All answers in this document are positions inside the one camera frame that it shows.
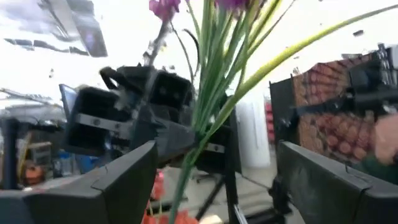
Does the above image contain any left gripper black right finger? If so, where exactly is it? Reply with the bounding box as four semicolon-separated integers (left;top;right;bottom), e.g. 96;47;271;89
275;140;398;224

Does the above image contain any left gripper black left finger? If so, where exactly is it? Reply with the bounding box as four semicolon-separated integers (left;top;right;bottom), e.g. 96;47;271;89
0;140;159;224

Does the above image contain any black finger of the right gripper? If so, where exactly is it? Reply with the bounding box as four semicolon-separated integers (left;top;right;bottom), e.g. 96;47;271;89
130;104;200;167
194;105;243;175

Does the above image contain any red-orange flower bunch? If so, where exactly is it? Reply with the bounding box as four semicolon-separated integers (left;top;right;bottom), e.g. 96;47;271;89
142;169;200;224

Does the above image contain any purple flower bunch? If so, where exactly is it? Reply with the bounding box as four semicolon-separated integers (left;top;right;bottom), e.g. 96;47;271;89
148;0;398;224

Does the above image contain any white pillar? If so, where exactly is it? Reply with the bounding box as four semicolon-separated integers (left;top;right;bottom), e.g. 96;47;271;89
234;88;272;170

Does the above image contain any computer monitor blue screen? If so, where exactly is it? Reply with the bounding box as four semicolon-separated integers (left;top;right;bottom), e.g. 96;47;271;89
58;83;79;124

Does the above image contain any person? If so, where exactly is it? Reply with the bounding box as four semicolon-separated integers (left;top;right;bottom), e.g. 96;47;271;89
351;113;398;184

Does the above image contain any circle patterned cloth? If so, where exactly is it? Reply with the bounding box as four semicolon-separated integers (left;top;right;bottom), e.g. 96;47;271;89
292;54;379;166

